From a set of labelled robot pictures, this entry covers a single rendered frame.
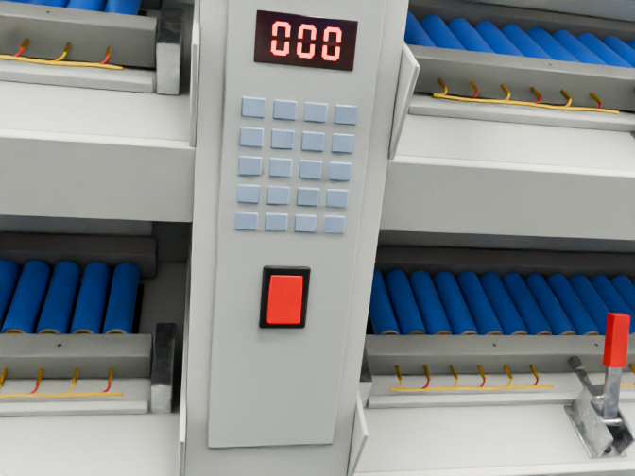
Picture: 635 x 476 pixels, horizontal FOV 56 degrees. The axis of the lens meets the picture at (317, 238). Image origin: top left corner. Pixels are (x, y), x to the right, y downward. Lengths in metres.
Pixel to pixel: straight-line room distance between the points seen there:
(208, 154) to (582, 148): 0.21
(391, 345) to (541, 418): 0.12
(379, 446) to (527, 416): 0.11
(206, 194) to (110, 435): 0.17
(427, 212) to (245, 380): 0.13
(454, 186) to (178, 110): 0.15
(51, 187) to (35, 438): 0.16
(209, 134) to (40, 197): 0.09
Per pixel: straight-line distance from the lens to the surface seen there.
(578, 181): 0.35
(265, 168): 0.29
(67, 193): 0.31
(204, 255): 0.30
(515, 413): 0.45
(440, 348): 0.43
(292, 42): 0.28
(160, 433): 0.39
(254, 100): 0.28
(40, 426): 0.40
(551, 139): 0.37
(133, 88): 0.33
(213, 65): 0.28
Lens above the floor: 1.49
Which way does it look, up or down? 17 degrees down
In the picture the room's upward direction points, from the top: 6 degrees clockwise
